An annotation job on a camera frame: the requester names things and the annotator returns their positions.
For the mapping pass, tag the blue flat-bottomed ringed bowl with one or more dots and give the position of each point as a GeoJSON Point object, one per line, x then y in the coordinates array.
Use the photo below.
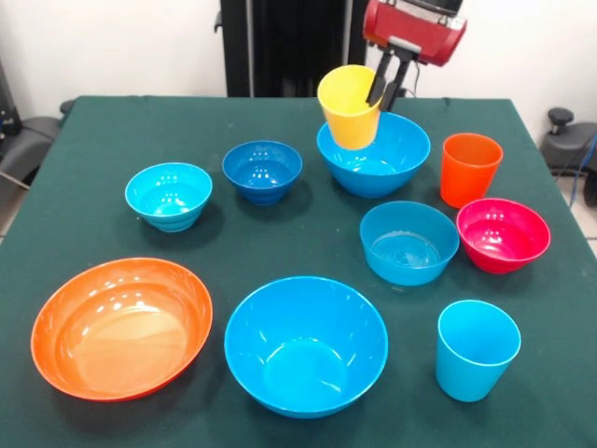
{"type": "Point", "coordinates": [408, 252]}

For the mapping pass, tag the large orange plastic bowl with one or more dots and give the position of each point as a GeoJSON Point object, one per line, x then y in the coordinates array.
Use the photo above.
{"type": "Point", "coordinates": [121, 336]}

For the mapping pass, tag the small cyan plastic bowl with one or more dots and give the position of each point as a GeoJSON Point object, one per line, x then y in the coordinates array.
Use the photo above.
{"type": "Point", "coordinates": [168, 198]}

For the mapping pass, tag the light blue plastic cup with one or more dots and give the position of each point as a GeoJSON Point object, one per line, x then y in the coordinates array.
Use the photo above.
{"type": "Point", "coordinates": [476, 359]}

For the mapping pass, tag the orange plastic cup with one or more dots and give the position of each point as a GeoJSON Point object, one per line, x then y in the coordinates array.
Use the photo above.
{"type": "Point", "coordinates": [468, 172]}

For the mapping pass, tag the pink plastic bowl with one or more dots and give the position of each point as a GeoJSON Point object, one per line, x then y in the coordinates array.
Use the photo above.
{"type": "Point", "coordinates": [501, 238]}

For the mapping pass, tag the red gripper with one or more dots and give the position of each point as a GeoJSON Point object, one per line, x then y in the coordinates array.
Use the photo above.
{"type": "Point", "coordinates": [410, 35]}

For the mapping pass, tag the dark blue plastic bowl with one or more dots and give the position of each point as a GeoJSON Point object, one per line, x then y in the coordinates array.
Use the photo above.
{"type": "Point", "coordinates": [261, 172]}

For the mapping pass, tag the large blue plastic bowl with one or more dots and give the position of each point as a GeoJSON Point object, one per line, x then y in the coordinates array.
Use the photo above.
{"type": "Point", "coordinates": [396, 163]}
{"type": "Point", "coordinates": [305, 354]}

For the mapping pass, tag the yellow plastic cup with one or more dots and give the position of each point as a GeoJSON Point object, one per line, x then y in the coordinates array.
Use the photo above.
{"type": "Point", "coordinates": [350, 126]}

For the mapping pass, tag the dark green tablecloth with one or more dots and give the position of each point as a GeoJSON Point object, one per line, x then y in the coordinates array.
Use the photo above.
{"type": "Point", "coordinates": [140, 130]}

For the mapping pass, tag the black equipment base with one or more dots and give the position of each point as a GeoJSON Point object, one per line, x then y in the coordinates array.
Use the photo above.
{"type": "Point", "coordinates": [566, 140]}
{"type": "Point", "coordinates": [23, 144]}

